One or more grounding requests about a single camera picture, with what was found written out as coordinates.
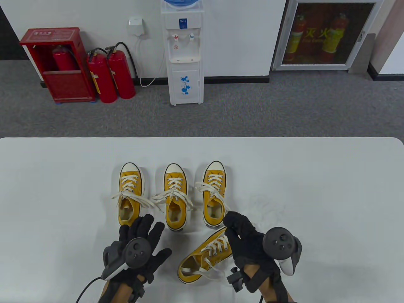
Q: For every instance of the person's left hand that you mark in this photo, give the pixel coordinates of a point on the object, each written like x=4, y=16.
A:
x=142, y=228

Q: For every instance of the person's right hand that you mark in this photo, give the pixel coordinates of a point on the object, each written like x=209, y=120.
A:
x=246, y=243

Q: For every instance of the yellow canvas shoe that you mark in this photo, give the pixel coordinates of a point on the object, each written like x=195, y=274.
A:
x=197, y=254
x=174, y=169
x=131, y=169
x=214, y=167

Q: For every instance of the person's right forearm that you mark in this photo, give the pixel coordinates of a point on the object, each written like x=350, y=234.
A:
x=270, y=292

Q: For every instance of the person's left forearm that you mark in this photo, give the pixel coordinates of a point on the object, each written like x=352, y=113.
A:
x=116, y=293

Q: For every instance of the grey tracking controller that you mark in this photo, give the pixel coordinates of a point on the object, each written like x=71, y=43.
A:
x=137, y=252
x=279, y=241

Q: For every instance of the red fire extinguisher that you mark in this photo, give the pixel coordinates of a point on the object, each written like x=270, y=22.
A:
x=63, y=61
x=102, y=79
x=121, y=75

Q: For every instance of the white water dispenser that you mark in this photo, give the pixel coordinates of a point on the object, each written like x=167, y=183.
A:
x=184, y=79

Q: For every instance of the red fire extinguisher cabinet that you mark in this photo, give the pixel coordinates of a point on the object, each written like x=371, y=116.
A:
x=69, y=85

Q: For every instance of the glass door fire cabinet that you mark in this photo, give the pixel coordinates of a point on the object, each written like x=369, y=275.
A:
x=331, y=38

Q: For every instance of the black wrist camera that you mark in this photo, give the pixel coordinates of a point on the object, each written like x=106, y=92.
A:
x=235, y=279

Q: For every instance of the white wall box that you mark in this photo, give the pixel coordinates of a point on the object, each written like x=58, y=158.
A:
x=137, y=26

